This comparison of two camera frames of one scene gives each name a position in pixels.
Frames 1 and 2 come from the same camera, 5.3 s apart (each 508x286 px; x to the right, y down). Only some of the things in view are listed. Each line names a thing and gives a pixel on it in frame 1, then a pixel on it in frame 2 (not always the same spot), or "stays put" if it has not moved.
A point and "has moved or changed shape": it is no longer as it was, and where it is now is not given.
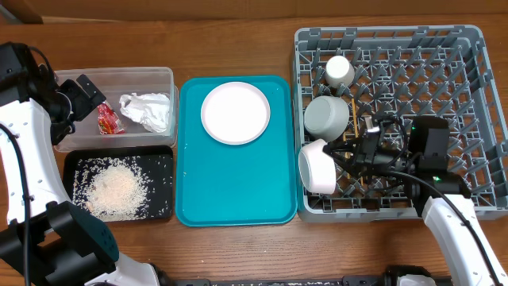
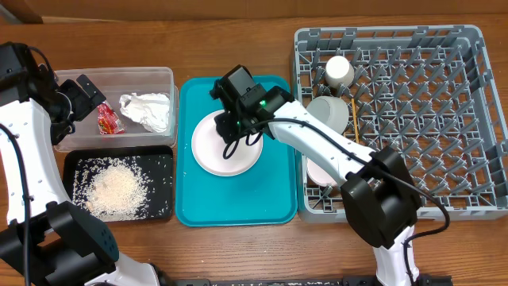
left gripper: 84,104 stays put
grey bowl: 326,117 stays put
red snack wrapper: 109,122 stays put
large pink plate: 235,113 has moved or changed shape
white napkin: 151,110 stays put
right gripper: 361,157 -> 224,126
